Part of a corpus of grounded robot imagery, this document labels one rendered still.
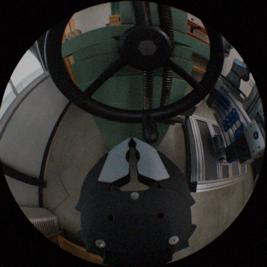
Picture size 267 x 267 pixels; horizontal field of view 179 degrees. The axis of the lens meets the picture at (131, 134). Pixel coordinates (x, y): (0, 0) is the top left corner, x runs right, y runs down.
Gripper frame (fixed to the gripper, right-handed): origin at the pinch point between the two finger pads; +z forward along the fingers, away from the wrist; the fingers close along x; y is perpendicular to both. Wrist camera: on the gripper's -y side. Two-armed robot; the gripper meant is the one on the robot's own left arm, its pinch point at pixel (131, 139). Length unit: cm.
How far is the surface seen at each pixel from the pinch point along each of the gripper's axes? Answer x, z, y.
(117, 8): -4, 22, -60
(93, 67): -11.5, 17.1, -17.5
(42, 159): -122, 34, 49
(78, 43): -14.8, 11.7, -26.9
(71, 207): -66, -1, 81
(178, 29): 10.6, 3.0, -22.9
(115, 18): -3.6, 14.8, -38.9
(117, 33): -1.8, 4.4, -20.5
